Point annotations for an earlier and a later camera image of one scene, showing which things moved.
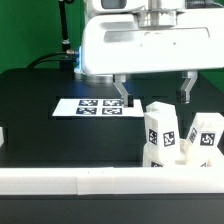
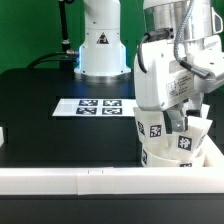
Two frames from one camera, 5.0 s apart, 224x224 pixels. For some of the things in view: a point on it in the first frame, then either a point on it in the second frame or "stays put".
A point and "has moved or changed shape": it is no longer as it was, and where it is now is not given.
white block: x=161 y=146 has moved or changed shape
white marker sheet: x=99 y=107 stays put
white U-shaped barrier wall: x=109 y=180 stays put
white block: x=201 y=147 → x=187 y=142
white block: x=182 y=160 → x=204 y=110
